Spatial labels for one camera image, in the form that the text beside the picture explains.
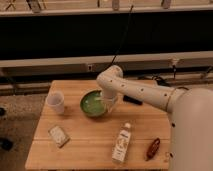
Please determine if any green ceramic bowl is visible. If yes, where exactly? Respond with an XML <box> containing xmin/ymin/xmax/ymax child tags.
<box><xmin>80</xmin><ymin>90</ymin><xmax>107</xmax><ymax>118</ymax></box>

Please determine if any black rectangular box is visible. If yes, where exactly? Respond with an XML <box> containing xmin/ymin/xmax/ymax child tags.
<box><xmin>123</xmin><ymin>95</ymin><xmax>143</xmax><ymax>105</ymax></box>

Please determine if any white plastic cup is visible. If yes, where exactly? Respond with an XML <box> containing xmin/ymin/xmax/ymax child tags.
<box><xmin>46</xmin><ymin>91</ymin><xmax>65</xmax><ymax>115</ymax></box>

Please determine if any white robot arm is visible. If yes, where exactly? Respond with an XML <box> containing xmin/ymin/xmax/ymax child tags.
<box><xmin>97</xmin><ymin>65</ymin><xmax>213</xmax><ymax>171</ymax></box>

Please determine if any brown oblong object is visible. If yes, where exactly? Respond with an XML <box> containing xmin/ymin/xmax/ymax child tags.
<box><xmin>146</xmin><ymin>138</ymin><xmax>160</xmax><ymax>161</ymax></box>

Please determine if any white rectangular packet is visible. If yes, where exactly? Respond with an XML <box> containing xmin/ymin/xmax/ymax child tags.
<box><xmin>48</xmin><ymin>126</ymin><xmax>70</xmax><ymax>148</ymax></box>

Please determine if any clear bottle with label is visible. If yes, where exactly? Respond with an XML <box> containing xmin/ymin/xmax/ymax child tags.
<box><xmin>112</xmin><ymin>123</ymin><xmax>131</xmax><ymax>163</ymax></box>

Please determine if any black hanging cable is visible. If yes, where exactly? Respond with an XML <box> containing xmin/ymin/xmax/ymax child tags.
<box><xmin>101</xmin><ymin>3</ymin><xmax>135</xmax><ymax>72</ymax></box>

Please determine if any wooden folding table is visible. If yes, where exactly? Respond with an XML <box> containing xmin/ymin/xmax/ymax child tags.
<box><xmin>25</xmin><ymin>80</ymin><xmax>170</xmax><ymax>171</ymax></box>

